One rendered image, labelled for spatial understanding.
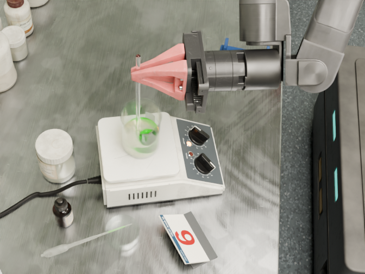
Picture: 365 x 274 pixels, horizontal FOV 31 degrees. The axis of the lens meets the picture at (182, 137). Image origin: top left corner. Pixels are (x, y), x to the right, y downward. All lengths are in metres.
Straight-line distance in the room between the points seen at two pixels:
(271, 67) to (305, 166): 1.18
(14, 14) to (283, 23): 0.56
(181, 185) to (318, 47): 0.32
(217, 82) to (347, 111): 0.90
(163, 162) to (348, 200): 0.69
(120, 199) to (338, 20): 0.44
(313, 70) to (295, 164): 1.19
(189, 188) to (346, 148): 0.71
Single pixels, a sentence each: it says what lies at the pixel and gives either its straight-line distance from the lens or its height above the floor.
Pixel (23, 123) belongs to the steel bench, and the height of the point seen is 0.75.
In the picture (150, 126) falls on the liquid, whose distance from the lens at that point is 1.01.
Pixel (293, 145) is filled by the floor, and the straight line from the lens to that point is 2.08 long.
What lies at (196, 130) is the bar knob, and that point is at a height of 0.82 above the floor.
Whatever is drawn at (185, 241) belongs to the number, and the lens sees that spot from 1.03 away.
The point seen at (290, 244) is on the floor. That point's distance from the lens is 1.92.
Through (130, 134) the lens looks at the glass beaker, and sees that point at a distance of 0.97.
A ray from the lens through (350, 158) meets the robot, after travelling 1.67.
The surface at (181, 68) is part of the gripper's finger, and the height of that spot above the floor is 1.04.
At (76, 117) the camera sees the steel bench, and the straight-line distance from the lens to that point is 1.18.
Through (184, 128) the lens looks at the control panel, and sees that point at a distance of 1.09.
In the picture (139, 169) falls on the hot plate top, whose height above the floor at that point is 0.84.
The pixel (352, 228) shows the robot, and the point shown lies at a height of 0.36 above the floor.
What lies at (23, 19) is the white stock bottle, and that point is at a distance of 1.27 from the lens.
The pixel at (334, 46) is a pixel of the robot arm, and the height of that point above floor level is 1.07.
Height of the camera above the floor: 1.71
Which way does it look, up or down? 57 degrees down
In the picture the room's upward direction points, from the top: 6 degrees clockwise
